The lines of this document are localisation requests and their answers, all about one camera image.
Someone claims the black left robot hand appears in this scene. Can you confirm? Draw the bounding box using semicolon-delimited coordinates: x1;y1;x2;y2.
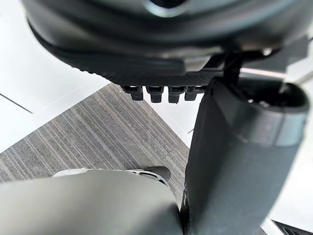
21;0;310;235

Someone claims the silver left robot leg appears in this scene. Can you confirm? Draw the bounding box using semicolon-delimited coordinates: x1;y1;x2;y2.
0;167;184;235

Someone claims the dark left robot foot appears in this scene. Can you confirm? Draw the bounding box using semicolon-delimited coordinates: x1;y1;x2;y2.
144;165;172;182

